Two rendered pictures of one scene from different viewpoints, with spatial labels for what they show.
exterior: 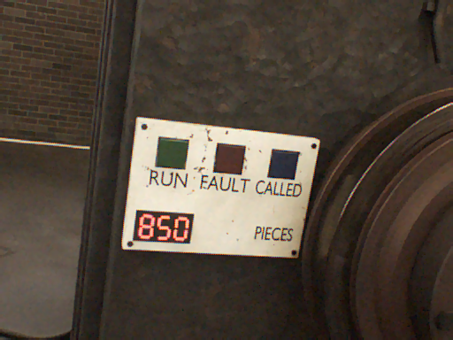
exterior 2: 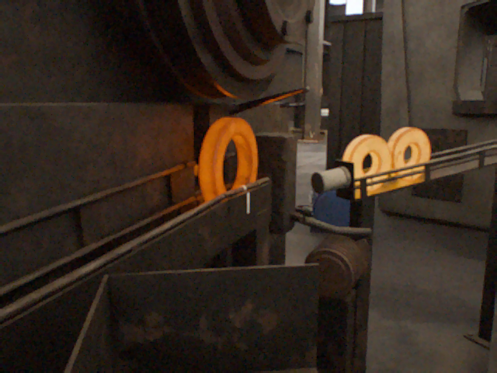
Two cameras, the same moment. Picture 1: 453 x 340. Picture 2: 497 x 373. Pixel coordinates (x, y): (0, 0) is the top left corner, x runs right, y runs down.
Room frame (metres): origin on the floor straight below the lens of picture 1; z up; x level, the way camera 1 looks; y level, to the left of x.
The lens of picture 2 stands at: (0.12, 0.26, 0.88)
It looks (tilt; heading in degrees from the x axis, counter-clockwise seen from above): 11 degrees down; 312
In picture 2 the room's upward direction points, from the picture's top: straight up
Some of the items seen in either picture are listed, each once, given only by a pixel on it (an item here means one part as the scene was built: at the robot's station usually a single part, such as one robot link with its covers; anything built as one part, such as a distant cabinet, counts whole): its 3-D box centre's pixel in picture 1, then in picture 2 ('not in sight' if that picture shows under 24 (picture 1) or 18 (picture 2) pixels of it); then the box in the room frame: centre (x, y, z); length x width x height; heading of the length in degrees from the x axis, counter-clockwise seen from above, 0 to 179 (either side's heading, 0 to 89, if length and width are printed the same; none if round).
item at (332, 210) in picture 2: not in sight; (331, 203); (1.77, -2.40, 0.17); 0.57 x 0.31 x 0.34; 126
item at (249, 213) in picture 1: (222, 191); not in sight; (0.74, 0.00, 1.15); 0.26 x 0.02 x 0.18; 106
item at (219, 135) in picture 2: not in sight; (231, 165); (0.73, -0.36, 0.75); 0.18 x 0.03 x 0.18; 107
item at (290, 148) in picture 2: not in sight; (271, 183); (0.81, -0.58, 0.68); 0.11 x 0.08 x 0.24; 16
